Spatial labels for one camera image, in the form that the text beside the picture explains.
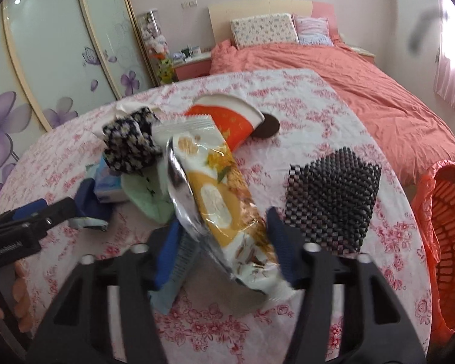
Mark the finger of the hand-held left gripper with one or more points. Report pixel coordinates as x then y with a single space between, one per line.
28 209
57 214

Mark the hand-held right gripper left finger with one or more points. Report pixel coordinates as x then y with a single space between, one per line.
167 252

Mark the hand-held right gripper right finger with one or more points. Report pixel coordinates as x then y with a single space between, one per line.
277 235

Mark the light green cloth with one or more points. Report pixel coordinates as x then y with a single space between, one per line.
151 193

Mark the yellow white snack wrapper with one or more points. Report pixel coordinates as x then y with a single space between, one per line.
212 197

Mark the black floral cloth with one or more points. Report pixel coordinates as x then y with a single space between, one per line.
131 144

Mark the orange plastic basket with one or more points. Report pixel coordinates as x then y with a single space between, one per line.
449 227

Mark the person's left hand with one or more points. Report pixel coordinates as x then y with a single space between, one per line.
24 299

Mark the light blue foil packet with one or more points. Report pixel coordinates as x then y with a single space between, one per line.
180 269

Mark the blue tissue packet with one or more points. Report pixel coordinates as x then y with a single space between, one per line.
108 185

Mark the black mesh mat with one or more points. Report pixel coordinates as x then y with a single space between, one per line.
333 193

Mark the brown round lid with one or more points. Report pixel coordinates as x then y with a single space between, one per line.
267 126

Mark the red paper cup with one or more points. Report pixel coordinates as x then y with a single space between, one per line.
235 123

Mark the pink floral tablecloth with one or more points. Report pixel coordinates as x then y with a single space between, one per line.
307 98

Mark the orange laundry basket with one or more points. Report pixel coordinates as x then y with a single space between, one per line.
421 212

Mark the wardrobe with purple flowers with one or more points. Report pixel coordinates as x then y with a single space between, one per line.
49 64

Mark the bed with pink cover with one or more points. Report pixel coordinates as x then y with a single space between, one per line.
356 94

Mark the pink nightstand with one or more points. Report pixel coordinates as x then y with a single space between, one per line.
191 69

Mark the plush toy display case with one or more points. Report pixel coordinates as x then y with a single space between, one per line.
155 45

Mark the cream nightstand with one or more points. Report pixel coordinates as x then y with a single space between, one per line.
364 54

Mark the white mug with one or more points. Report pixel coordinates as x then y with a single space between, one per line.
195 51

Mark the floral print pillow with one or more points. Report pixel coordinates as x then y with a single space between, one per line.
263 30

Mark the pink striped pillow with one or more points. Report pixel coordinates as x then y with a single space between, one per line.
313 30

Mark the cream and pink headboard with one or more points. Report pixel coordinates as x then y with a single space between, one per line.
258 7

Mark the pink curtain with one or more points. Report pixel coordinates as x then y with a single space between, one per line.
453 72

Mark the white wall socket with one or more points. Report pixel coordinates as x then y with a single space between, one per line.
189 4

